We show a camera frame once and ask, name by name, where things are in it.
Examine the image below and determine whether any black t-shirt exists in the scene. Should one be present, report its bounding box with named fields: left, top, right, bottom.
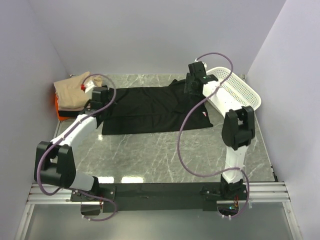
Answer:
left=58, top=110, right=80, bottom=118
left=101, top=79, right=213, bottom=135

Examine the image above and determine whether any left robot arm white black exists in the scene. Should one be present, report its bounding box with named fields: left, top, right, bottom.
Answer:
left=34, top=87, right=117, bottom=201

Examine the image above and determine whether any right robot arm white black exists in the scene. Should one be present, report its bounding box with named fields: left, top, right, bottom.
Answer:
left=184, top=61, right=261, bottom=200

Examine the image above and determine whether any folded beige t-shirt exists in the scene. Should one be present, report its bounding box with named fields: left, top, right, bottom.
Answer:
left=53, top=71, right=103, bottom=111

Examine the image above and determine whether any folded black t-shirt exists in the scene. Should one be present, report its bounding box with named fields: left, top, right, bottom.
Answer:
left=58, top=110, right=80, bottom=118

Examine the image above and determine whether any white perforated plastic basket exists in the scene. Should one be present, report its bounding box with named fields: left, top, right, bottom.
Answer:
left=203, top=66, right=262, bottom=116

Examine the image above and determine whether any folded orange t-shirt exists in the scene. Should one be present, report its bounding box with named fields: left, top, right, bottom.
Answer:
left=54, top=94, right=73, bottom=122

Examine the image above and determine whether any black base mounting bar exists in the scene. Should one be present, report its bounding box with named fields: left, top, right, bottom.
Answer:
left=70, top=182, right=248, bottom=216

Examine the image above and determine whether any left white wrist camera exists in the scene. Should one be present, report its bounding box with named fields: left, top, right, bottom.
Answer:
left=80, top=80, right=97, bottom=97

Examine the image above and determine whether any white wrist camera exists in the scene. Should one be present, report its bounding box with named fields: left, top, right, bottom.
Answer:
left=80, top=80, right=97, bottom=97
left=194, top=58, right=207, bottom=69

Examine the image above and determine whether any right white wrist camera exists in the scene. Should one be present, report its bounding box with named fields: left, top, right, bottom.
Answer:
left=194, top=58, right=207, bottom=69

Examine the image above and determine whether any aluminium rail frame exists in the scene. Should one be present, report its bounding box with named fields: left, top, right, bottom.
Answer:
left=14, top=119, right=292, bottom=240

